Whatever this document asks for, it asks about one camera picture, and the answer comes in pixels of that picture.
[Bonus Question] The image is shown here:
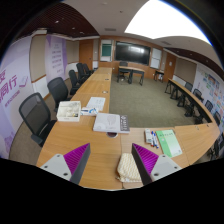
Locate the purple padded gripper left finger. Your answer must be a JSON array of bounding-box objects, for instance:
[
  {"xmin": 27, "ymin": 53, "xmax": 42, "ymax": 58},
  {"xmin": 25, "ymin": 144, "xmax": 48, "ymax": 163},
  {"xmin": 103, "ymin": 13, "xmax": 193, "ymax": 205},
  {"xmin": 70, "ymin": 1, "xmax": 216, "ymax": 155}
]
[{"xmin": 41, "ymin": 143, "xmax": 90, "ymax": 184}]

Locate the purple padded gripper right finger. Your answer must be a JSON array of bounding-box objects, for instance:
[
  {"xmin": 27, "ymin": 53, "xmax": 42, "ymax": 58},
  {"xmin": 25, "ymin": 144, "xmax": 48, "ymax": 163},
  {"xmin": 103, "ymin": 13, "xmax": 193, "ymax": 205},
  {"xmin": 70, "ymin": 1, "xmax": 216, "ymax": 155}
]
[{"xmin": 131, "ymin": 143, "xmax": 181, "ymax": 185}]

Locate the cream patterned towel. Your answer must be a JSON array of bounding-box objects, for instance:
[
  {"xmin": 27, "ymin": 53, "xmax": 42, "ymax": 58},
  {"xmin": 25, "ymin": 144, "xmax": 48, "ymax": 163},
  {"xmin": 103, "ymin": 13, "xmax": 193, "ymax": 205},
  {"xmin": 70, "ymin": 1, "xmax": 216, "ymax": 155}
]
[{"xmin": 117, "ymin": 153, "xmax": 141, "ymax": 183}]

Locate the green paper booklet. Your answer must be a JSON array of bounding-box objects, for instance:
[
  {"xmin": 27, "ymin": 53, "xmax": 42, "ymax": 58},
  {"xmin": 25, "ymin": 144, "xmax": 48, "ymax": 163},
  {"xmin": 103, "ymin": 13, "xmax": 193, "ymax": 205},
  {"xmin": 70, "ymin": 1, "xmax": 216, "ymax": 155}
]
[{"xmin": 156, "ymin": 129, "xmax": 182, "ymax": 158}]

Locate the blue capped marker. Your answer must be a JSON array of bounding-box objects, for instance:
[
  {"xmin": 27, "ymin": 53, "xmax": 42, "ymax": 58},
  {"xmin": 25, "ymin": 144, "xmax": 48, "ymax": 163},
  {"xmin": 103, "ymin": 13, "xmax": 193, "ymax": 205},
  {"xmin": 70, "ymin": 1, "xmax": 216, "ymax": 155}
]
[{"xmin": 153, "ymin": 132, "xmax": 159, "ymax": 148}]

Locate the red capped marker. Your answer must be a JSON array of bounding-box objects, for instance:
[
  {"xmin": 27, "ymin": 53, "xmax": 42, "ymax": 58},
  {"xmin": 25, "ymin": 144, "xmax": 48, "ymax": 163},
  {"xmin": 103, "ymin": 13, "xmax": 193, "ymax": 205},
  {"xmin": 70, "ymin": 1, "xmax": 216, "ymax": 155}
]
[{"xmin": 151, "ymin": 131, "xmax": 156, "ymax": 147}]

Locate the white open cardboard box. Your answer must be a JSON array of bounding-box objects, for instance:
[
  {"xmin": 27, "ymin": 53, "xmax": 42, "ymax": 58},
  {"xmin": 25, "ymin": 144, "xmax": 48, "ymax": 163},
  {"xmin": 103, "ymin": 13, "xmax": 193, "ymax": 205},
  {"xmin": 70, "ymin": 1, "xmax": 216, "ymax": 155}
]
[{"xmin": 56, "ymin": 101, "xmax": 81, "ymax": 122}]

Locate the large white book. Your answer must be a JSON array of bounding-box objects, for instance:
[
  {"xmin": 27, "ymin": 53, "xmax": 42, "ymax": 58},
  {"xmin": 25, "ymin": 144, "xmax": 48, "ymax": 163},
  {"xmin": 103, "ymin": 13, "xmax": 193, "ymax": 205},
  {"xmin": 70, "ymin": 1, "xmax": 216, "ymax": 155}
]
[{"xmin": 93, "ymin": 113, "xmax": 130, "ymax": 133}]

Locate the white and blue small pack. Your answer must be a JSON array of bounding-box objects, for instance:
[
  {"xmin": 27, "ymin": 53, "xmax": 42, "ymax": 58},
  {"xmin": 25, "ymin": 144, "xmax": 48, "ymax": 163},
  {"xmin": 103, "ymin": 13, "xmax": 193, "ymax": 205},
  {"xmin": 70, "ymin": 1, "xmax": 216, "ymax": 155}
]
[{"xmin": 81, "ymin": 107, "xmax": 99, "ymax": 116}]

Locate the white paper sheet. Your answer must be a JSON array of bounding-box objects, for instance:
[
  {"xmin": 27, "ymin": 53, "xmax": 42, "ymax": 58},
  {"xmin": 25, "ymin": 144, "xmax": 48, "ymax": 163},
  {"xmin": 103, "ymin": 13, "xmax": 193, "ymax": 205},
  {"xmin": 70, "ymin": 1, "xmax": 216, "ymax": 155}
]
[{"xmin": 87, "ymin": 97, "xmax": 105, "ymax": 111}]

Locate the black mesh office chair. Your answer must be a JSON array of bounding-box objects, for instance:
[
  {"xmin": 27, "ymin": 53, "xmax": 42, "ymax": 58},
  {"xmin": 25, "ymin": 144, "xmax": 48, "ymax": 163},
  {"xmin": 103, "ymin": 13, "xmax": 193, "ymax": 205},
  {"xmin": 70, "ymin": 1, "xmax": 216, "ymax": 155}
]
[{"xmin": 19, "ymin": 92, "xmax": 56, "ymax": 147}]

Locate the long wooden right desk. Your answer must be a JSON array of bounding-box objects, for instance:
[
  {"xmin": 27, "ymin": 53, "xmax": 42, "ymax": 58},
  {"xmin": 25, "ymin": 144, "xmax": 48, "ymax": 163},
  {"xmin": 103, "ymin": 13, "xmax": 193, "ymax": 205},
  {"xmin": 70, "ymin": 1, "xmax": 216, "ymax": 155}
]
[{"xmin": 165, "ymin": 79, "xmax": 215, "ymax": 124}]

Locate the dark small desk front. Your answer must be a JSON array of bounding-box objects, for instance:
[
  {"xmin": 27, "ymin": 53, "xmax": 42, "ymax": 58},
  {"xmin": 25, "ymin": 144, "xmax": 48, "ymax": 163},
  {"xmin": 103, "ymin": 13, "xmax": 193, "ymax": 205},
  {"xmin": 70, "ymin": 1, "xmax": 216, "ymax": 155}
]
[{"xmin": 117, "ymin": 66, "xmax": 145, "ymax": 86}]

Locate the black chair behind desk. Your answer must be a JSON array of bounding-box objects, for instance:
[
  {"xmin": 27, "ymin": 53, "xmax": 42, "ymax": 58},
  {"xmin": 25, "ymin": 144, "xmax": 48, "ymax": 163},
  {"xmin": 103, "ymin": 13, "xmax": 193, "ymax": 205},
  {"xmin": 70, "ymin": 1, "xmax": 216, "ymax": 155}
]
[{"xmin": 119, "ymin": 61, "xmax": 128, "ymax": 79}]

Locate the white whiteboard right of screen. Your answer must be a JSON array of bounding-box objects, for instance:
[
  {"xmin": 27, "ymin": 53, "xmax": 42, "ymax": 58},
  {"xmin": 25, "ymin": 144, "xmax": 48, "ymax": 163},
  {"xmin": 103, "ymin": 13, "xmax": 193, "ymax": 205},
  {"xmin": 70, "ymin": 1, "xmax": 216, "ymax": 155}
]
[{"xmin": 150, "ymin": 48, "xmax": 162, "ymax": 69}]

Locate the wooden door left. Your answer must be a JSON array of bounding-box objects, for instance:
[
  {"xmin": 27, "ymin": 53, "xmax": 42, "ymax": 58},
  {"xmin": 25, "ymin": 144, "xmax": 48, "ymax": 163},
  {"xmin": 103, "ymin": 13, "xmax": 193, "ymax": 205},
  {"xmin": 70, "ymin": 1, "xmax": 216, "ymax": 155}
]
[{"xmin": 79, "ymin": 40, "xmax": 93, "ymax": 69}]

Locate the purple wall banner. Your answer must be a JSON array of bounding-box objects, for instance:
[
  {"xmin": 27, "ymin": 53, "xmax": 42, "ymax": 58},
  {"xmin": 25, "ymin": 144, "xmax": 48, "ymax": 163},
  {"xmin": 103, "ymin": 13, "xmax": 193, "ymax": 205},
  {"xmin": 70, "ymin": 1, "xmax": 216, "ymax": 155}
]
[{"xmin": 45, "ymin": 35, "xmax": 67, "ymax": 82}]

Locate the large black wall screen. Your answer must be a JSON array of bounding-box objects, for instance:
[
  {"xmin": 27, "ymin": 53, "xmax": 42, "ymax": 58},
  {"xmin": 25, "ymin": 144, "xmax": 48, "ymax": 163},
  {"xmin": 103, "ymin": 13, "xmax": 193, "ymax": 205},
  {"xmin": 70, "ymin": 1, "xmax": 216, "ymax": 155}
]
[{"xmin": 115, "ymin": 41, "xmax": 151, "ymax": 65}]

